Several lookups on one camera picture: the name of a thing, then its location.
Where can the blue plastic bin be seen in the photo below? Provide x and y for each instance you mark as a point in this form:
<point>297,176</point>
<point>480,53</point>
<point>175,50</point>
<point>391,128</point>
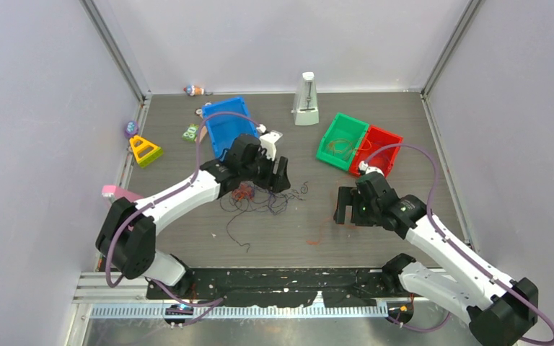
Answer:
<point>223,130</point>

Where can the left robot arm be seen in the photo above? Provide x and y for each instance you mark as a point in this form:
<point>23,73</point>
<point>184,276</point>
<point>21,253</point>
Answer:
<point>128,237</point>

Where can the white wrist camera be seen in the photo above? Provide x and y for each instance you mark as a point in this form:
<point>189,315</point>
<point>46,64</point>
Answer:
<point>268,140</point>
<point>365,168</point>

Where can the small figurine toy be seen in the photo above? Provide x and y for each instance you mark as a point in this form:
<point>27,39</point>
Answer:
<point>193,90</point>

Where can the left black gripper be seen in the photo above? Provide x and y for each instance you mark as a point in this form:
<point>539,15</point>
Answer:
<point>277,182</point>

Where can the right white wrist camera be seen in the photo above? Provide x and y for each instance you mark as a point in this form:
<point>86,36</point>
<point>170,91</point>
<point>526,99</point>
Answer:
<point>365,168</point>

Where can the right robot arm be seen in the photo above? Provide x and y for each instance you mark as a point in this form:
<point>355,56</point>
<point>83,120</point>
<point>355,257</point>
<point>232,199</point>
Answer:
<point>497,309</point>

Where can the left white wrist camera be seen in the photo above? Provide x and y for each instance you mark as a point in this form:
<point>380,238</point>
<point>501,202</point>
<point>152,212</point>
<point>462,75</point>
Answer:
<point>268,140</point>

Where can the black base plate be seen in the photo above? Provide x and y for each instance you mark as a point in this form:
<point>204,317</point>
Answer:
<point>282,287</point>

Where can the green toy block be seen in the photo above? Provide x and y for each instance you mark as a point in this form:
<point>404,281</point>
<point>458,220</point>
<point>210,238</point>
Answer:
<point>191,133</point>

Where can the purple round toy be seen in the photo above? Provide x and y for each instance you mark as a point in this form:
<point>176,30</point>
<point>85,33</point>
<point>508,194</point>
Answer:
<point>131,129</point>

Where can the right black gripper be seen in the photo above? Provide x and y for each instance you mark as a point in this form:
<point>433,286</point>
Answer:
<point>350,196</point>

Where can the white metronome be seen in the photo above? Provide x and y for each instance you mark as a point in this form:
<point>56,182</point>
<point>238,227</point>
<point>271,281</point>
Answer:
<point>305,109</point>

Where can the yellow triangle toy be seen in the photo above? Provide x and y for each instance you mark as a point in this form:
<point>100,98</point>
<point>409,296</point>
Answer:
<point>144,151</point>

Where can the wooden block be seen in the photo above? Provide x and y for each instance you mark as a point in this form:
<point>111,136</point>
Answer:
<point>201,133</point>

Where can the green plastic bin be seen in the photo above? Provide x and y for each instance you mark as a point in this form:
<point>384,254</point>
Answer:
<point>341,141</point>

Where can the pink stand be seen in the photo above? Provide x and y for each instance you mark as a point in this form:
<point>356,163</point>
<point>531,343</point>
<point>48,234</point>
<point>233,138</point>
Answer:
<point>113,192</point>

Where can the small round toy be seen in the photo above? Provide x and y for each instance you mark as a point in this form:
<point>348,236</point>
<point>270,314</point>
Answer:
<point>199,111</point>

